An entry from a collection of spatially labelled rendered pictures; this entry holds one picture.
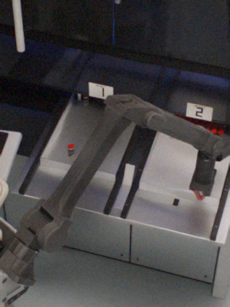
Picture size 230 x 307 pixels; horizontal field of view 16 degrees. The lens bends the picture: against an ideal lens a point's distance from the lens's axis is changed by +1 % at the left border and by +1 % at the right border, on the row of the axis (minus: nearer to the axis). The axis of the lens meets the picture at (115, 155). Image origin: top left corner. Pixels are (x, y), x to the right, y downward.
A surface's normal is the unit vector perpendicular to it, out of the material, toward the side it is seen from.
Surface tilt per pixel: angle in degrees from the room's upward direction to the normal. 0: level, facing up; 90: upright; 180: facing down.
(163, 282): 0
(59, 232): 85
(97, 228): 90
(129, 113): 85
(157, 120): 85
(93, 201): 0
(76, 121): 0
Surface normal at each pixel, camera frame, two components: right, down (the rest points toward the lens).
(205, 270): -0.29, 0.69
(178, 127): 0.70, 0.44
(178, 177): 0.00, -0.69
